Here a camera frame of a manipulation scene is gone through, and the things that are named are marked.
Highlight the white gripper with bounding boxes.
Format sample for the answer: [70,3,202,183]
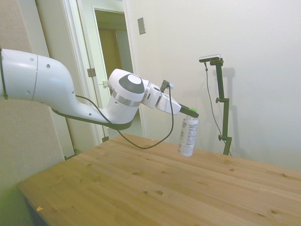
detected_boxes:
[155,93,200,118]

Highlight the white coconut water bottle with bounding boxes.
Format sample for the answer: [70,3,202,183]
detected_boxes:
[178,107,199,158]

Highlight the brown wooden door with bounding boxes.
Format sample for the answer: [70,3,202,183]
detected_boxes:
[98,28,123,74]

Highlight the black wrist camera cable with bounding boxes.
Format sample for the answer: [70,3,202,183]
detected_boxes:
[74,85,175,150]

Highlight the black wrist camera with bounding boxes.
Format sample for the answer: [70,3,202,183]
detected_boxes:
[160,80,175,94]

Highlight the black camera stand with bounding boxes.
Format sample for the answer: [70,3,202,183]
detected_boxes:
[208,58,233,156]

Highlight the grey exterior camera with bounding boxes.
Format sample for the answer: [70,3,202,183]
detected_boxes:
[198,53,222,64]

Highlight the white door frame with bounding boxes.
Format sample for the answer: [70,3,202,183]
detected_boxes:
[61,0,148,145]

